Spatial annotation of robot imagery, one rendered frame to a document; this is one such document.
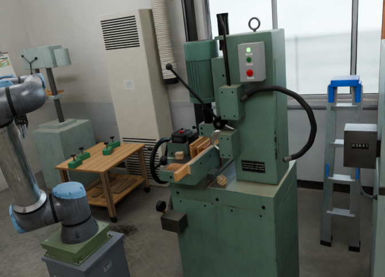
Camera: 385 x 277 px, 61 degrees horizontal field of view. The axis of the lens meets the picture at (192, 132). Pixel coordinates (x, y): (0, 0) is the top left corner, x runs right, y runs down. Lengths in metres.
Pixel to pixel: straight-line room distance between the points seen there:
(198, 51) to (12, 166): 0.97
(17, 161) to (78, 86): 2.83
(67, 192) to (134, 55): 1.87
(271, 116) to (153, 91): 1.91
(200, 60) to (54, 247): 1.17
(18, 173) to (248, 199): 1.03
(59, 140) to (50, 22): 1.48
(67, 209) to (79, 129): 2.26
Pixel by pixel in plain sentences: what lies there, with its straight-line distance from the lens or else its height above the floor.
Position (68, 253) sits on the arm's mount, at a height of 0.61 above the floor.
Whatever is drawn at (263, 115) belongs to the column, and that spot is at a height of 1.15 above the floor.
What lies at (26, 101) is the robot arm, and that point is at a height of 1.38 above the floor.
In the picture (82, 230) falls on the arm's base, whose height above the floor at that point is 0.68.
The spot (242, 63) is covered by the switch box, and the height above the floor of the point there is 1.40.
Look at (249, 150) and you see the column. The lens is 1.62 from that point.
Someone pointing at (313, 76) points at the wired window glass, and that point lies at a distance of 3.04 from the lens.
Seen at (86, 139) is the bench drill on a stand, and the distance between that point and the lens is 3.98.
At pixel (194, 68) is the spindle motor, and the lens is 1.66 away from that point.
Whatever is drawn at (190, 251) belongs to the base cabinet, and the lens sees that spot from 1.98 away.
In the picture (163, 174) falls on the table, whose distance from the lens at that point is 1.69.
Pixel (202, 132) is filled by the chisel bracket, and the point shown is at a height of 1.02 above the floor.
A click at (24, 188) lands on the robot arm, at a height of 0.99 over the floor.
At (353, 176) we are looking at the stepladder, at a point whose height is 0.53.
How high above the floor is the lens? 1.57
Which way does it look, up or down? 17 degrees down
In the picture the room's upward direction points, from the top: 7 degrees counter-clockwise
